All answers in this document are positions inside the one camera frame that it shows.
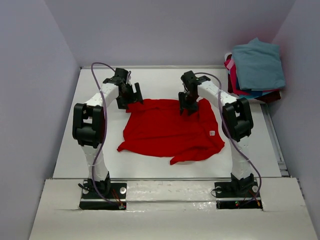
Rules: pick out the pink t shirt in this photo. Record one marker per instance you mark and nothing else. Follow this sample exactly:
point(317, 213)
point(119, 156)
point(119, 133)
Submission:
point(230, 65)

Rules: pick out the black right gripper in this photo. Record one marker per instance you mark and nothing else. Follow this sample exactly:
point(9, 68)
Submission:
point(182, 103)

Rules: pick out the bright blue t shirt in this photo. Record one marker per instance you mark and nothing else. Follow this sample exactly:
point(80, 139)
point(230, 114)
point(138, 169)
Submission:
point(249, 93)

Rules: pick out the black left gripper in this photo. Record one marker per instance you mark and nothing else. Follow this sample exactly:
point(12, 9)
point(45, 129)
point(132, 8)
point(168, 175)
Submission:
point(123, 104)

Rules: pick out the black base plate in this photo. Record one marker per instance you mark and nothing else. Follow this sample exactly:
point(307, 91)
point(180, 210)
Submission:
point(228, 199)
point(115, 200)

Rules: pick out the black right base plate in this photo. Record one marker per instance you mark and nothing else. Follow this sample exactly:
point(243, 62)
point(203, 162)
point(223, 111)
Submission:
point(228, 199)

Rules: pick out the dark maroon t shirt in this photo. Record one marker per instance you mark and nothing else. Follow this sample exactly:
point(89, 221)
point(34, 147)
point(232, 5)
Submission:
point(270, 97)

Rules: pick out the red t shirt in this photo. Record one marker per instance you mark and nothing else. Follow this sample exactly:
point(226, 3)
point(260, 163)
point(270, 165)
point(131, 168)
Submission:
point(157, 128)

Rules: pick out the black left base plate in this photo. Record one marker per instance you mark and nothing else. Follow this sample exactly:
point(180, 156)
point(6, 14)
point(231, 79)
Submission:
point(115, 200)

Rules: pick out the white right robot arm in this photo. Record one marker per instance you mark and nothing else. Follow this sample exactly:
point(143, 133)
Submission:
point(236, 122)

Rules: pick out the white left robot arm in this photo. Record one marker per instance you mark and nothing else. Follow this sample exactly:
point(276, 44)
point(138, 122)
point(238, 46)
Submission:
point(89, 124)

